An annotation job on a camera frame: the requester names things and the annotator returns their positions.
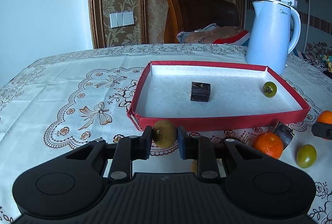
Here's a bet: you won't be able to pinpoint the brown longan fruit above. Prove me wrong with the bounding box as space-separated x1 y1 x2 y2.
191 160 197 173
153 120 177 149

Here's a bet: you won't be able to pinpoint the orange tangerine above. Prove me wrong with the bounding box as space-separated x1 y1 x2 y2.
252 132 284 159
317 110 332 124

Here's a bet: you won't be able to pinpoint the green cherry tomato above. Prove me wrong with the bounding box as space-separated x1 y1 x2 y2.
262 81 277 98

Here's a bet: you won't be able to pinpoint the dark sugarcane piece on table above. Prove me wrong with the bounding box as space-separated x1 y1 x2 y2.
272 122 294 149

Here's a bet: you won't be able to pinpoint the dark sugarcane piece in tray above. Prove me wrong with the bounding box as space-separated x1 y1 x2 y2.
190 82 211 102

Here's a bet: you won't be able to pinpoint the red shallow tray box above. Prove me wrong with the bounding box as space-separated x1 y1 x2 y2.
127 61 310 132

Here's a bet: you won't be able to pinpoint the white electric kettle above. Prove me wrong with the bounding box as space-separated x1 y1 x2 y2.
245 0 301 74

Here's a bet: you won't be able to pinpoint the pink pillow on bed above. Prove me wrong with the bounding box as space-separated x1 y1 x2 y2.
177 23 250 46

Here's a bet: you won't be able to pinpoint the sliding wardrobe doors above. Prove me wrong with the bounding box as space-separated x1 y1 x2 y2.
244 0 332 59

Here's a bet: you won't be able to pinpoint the white wall switch panel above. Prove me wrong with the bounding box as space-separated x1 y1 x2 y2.
109 11 134 28

